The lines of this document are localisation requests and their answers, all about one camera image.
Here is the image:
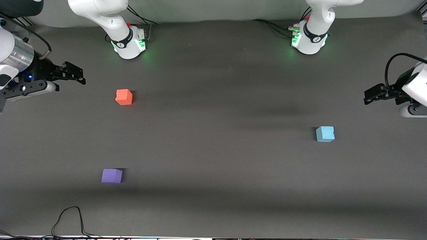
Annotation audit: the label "light blue foam block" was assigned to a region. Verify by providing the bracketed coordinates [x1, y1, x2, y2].
[316, 126, 335, 143]

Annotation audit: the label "orange foam block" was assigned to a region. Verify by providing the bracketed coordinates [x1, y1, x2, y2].
[115, 89, 133, 106]

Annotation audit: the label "purple foam block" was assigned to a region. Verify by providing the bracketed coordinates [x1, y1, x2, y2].
[101, 169, 123, 184]

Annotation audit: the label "dark grey table mat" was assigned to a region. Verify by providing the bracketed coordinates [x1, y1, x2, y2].
[0, 12, 427, 239]

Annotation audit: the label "black left arm wrist cable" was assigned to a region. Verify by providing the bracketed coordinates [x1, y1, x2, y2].
[384, 53, 427, 91]

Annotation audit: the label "aluminium frame rail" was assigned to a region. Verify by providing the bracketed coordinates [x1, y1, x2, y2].
[15, 16, 34, 27]

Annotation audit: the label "black right base cables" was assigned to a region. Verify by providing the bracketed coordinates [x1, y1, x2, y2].
[126, 5, 158, 41]

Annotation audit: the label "black base cables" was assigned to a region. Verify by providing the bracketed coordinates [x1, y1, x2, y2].
[126, 5, 158, 41]
[252, 7, 313, 38]

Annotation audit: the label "black left base cables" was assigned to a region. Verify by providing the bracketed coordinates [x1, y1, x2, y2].
[252, 7, 313, 38]

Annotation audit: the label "black cable on table edge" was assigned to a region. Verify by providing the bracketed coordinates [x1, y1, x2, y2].
[0, 206, 157, 240]

